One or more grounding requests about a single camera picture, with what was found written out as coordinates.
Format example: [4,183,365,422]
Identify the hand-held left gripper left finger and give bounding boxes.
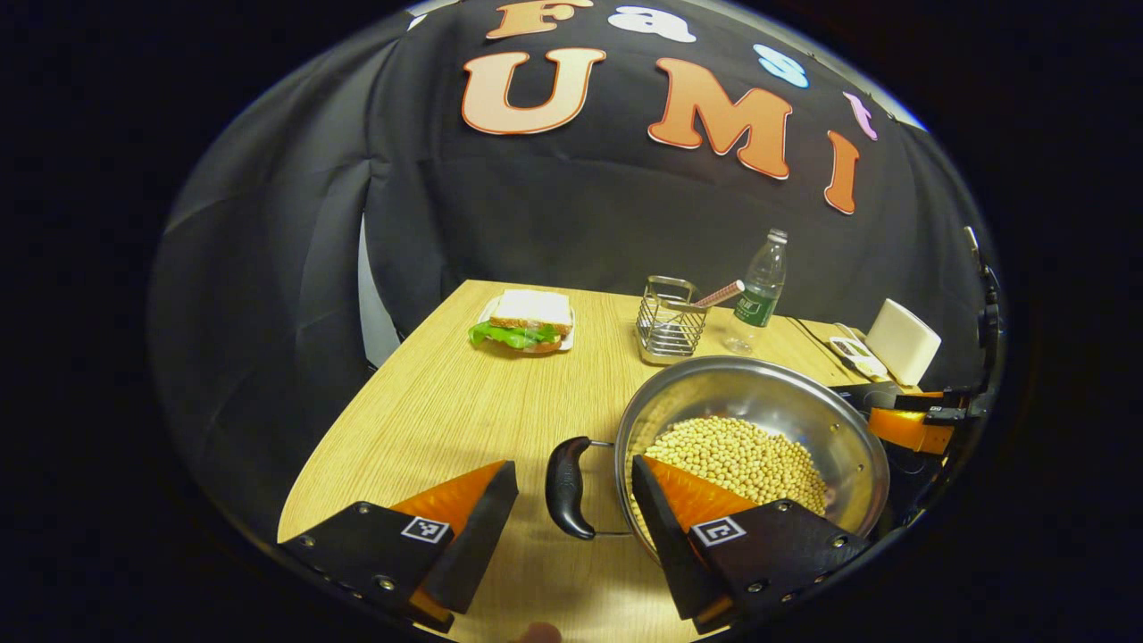
[279,460,519,633]

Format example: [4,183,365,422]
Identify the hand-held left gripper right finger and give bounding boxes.
[630,454,869,635]

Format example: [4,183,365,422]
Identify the black induction cooktop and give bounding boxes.
[882,447,952,532]

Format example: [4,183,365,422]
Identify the pile of yellow soybeans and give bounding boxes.
[643,416,829,519]

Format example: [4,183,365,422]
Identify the steel pot with black handles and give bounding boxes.
[545,355,891,541]

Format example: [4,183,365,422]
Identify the white toaster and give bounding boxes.
[864,298,942,387]

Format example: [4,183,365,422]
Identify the white divided dish of beans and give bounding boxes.
[829,335,889,380]

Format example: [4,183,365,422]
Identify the clear plastic water bottle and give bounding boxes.
[725,229,789,356]

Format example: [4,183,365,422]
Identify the sandwich on white plate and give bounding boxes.
[468,288,577,355]

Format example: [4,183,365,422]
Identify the black power cable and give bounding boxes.
[786,315,845,358]

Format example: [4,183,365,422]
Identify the metal wire basket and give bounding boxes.
[636,276,708,365]

